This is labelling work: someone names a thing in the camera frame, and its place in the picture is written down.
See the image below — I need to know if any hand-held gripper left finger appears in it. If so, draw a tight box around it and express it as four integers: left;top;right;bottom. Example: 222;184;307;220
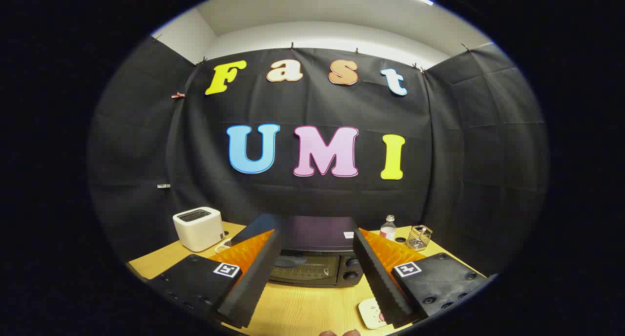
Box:
146;230;283;329

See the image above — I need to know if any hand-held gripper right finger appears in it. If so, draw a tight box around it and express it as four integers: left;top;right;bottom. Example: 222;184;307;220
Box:
352;227;488;329

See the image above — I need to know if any white square plate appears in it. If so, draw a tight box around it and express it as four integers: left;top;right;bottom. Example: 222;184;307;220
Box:
358;298;389;330

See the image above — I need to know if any black toaster oven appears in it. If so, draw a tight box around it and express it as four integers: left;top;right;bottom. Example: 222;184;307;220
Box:
230;213;366;288

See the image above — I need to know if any white bread toaster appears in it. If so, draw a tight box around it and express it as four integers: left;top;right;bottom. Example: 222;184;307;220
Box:
172;207;225;252

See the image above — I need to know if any clear glass bottle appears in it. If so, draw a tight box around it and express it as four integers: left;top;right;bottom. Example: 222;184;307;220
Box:
379;215;397;242

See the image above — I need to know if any metal wire holder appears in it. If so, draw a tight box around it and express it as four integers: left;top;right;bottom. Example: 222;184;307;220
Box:
406;225;433;251

